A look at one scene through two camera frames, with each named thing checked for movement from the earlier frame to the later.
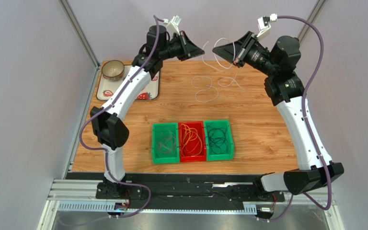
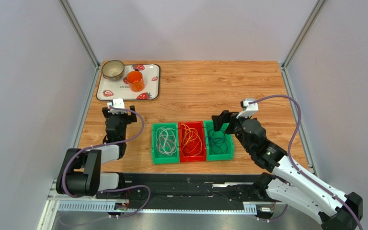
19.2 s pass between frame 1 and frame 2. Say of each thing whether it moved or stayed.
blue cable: stayed
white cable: moved
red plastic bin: stayed
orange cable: stayed
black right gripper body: moved
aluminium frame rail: stayed
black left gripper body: moved
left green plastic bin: stayed
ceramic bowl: stayed
